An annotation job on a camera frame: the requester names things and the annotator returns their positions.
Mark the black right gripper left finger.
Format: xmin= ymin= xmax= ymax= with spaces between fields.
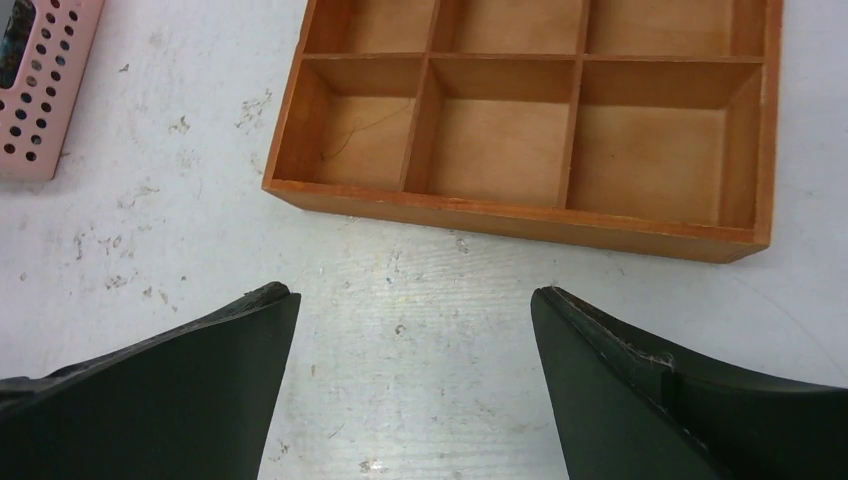
xmin=1 ymin=282 xmax=301 ymax=479

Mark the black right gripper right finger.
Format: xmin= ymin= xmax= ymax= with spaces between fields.
xmin=531 ymin=287 xmax=847 ymax=479

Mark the wooden compartment tray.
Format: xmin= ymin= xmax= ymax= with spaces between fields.
xmin=262 ymin=0 xmax=784 ymax=264

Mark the pink perforated plastic basket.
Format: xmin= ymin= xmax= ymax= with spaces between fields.
xmin=1 ymin=0 xmax=105 ymax=181

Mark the dark patterned tie in basket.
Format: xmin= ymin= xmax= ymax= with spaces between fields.
xmin=1 ymin=0 xmax=36 ymax=89

